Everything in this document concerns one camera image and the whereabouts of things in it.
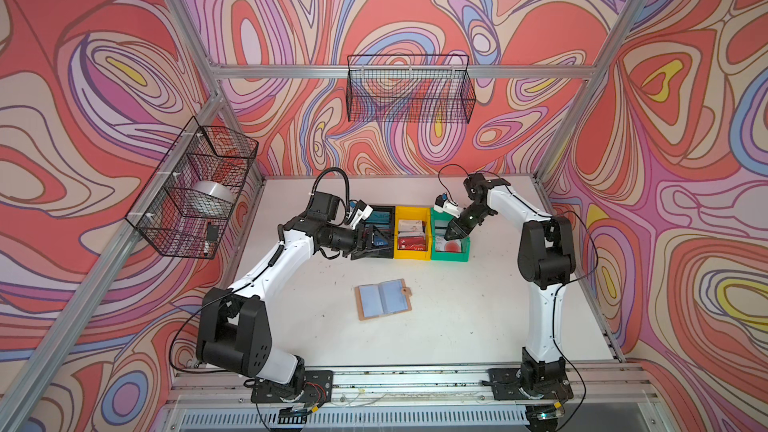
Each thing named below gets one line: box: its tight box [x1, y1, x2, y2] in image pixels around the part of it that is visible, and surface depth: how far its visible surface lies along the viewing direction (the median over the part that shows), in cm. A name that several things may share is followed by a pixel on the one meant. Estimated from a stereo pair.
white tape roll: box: [191, 180, 236, 205], surface depth 73 cm
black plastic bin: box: [350, 205, 395, 260], surface depth 74 cm
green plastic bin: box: [430, 207, 470, 262], surface depth 96 cm
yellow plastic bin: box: [394, 206, 432, 261], surface depth 101 cm
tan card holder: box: [354, 279, 412, 321], surface depth 89 cm
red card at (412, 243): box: [398, 236, 427, 251], surface depth 100 cm
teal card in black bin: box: [365, 210, 391, 223], surface depth 106 cm
